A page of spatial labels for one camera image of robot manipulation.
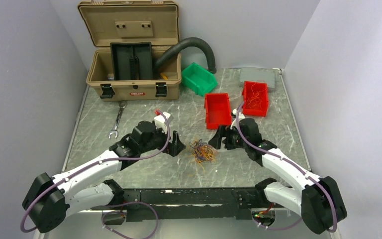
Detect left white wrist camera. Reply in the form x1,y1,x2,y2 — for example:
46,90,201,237
154,110,173,134

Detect right red plastic bin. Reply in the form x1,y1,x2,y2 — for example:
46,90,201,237
242,81,269,117

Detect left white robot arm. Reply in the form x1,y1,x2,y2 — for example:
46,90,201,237
20,120,186,233

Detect multicolour wire pile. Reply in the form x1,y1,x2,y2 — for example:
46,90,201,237
189,138,219,173

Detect tan plastic toolbox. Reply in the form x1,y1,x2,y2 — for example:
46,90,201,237
78,0,181,102

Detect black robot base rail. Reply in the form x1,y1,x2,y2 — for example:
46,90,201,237
90,186,287,222

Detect green plastic bin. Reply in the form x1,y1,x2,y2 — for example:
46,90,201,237
182,63,217,97

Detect black corrugated hose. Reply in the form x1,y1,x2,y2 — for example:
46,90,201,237
154,37,218,75

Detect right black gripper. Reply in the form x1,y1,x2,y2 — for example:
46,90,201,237
208,124,249,150

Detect red plastic bin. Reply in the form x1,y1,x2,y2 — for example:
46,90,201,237
204,93,232,130
242,81,269,117

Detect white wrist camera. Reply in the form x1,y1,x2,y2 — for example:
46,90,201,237
154,110,173,134
230,109,246,129

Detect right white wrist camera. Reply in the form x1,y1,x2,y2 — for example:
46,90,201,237
230,109,246,129

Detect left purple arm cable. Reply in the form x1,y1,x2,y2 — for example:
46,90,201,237
20,109,160,239

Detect silver combination wrench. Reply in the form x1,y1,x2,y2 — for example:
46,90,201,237
107,101,127,139

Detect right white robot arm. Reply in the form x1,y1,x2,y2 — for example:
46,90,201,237
209,119,347,235

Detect orange wires in right bin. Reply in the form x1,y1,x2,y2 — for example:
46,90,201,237
245,84,267,111

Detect left red plastic bin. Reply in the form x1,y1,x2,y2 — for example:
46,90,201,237
204,93,232,130

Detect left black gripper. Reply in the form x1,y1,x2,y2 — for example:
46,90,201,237
139,123,186,156

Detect black toolbox tray insert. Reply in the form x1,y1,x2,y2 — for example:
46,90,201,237
110,42,153,81

